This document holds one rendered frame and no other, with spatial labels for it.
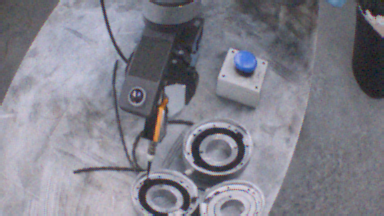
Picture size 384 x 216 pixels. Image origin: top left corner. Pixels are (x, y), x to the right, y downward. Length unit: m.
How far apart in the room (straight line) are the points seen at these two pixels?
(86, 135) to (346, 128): 1.26
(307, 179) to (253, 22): 0.86
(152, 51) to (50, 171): 0.36
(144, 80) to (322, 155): 1.32
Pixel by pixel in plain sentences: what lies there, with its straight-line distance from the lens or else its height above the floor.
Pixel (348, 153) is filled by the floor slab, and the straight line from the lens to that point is 2.17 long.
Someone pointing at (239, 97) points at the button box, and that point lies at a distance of 1.18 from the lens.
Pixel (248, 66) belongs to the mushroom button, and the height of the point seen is 0.87.
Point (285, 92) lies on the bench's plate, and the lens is 1.22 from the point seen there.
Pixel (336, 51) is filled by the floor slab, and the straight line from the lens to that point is 2.45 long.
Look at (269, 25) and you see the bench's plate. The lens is 1.33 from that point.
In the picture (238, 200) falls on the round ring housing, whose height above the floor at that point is 0.83.
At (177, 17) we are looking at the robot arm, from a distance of 0.83.
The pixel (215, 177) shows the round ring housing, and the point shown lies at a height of 0.83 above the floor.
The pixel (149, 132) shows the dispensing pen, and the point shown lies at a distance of 1.01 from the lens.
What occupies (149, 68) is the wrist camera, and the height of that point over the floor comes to 1.08.
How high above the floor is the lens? 1.77
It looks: 55 degrees down
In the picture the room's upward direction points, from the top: 6 degrees clockwise
